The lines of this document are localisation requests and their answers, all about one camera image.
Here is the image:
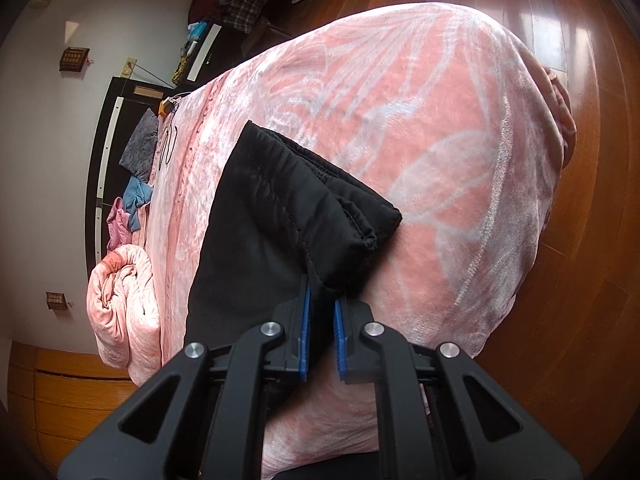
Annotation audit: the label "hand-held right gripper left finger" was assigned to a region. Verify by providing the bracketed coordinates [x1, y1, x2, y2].
[59, 277, 314, 480]

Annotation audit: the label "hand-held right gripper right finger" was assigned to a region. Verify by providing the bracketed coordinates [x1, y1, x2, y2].
[332, 296, 584, 480]

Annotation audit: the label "black pants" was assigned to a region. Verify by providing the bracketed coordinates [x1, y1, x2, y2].
[184, 121, 403, 426]

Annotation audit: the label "rolled pink quilt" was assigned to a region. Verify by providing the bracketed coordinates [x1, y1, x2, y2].
[86, 244, 162, 368]

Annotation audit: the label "pink floral blanket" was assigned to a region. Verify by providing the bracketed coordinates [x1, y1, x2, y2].
[127, 2, 579, 479]

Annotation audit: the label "blue cloth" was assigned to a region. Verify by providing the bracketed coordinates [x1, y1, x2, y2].
[122, 177, 154, 233]

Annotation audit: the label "pink cloth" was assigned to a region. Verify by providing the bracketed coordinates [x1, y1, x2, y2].
[106, 196, 150, 256]

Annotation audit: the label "grey cloth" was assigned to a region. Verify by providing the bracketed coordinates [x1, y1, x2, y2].
[119, 109, 160, 182]

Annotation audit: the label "wooden wardrobe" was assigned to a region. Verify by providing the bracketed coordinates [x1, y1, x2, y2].
[6, 340, 147, 456]

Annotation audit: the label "black headboard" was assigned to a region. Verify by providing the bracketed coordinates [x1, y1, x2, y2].
[85, 76, 177, 267]

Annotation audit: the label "dark nightstand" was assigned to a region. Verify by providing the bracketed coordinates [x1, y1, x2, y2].
[187, 16, 292, 84]

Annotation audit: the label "plaid cloth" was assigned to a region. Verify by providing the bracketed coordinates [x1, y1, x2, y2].
[221, 0, 284, 35]

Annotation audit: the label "maroon cloth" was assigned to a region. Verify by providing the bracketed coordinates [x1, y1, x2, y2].
[189, 0, 222, 22]

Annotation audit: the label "black cable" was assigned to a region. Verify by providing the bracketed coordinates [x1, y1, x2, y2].
[158, 114, 179, 167]

